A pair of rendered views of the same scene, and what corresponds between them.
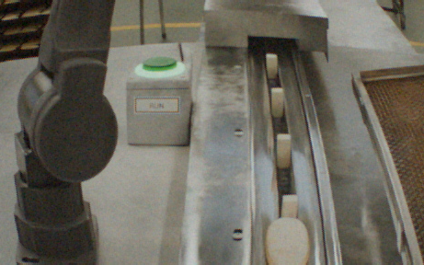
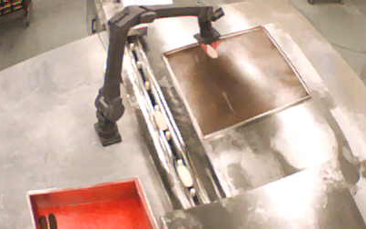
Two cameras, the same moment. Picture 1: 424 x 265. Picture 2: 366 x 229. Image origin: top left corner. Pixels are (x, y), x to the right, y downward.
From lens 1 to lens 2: 1.40 m
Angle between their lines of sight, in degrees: 29
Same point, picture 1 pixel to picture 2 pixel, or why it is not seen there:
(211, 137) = (129, 85)
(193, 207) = (136, 112)
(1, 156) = (72, 102)
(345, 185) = (164, 90)
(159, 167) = not seen: hidden behind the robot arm
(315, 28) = (143, 29)
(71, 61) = (114, 99)
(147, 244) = (125, 122)
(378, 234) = (181, 109)
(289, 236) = (160, 118)
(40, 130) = (110, 115)
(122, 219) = not seen: hidden behind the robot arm
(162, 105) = not seen: hidden behind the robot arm
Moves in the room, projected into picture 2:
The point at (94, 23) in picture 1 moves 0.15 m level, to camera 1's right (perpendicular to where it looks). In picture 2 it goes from (117, 89) to (157, 80)
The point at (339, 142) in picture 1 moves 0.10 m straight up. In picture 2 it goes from (158, 72) to (158, 54)
